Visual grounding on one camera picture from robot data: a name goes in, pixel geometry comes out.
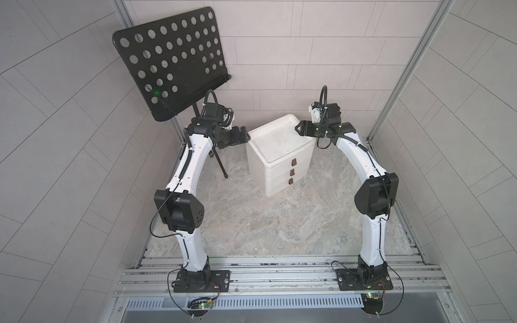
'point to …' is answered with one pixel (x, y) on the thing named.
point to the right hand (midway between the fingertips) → (301, 125)
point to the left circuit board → (200, 303)
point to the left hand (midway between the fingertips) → (245, 136)
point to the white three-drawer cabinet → (279, 155)
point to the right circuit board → (373, 302)
